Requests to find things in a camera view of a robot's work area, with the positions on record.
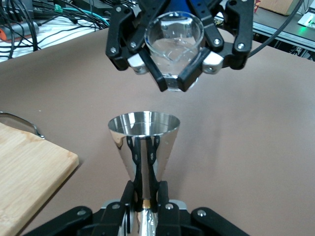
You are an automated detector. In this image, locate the cardboard box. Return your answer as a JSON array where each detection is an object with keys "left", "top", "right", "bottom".
[{"left": 258, "top": 0, "right": 297, "bottom": 16}]

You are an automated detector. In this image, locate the green lit white device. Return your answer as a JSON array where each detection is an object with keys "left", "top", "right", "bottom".
[{"left": 297, "top": 6, "right": 315, "bottom": 31}]

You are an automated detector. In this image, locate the black metal frame rail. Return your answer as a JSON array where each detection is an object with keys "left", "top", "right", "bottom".
[{"left": 252, "top": 21, "right": 315, "bottom": 61}]

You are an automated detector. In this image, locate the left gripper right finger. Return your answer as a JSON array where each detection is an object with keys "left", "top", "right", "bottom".
[{"left": 157, "top": 181, "right": 252, "bottom": 236}]

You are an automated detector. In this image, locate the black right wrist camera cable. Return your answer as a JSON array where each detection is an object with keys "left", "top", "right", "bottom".
[{"left": 247, "top": 0, "right": 305, "bottom": 59}]

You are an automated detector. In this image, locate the brown table cover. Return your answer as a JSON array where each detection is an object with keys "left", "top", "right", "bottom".
[{"left": 0, "top": 26, "right": 315, "bottom": 236}]

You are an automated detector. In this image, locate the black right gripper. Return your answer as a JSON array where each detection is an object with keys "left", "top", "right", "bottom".
[{"left": 105, "top": 0, "right": 254, "bottom": 93}]

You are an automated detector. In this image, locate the wooden cutting board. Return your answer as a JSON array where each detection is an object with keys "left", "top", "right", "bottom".
[{"left": 0, "top": 112, "right": 80, "bottom": 236}]

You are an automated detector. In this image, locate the steel double jigger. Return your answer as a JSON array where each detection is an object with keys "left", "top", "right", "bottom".
[{"left": 107, "top": 111, "right": 182, "bottom": 236}]

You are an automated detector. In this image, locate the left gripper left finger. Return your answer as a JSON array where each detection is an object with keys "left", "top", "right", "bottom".
[{"left": 23, "top": 180, "right": 135, "bottom": 236}]

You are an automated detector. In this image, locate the teal cable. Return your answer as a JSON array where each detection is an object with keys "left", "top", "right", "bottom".
[{"left": 61, "top": 7, "right": 109, "bottom": 25}]

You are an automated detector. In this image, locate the grey orange power strip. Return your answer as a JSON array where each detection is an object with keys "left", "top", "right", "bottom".
[{"left": 0, "top": 21, "right": 40, "bottom": 41}]

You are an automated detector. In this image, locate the clear glass measuring cup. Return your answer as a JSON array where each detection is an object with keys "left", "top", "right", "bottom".
[{"left": 144, "top": 11, "right": 205, "bottom": 93}]

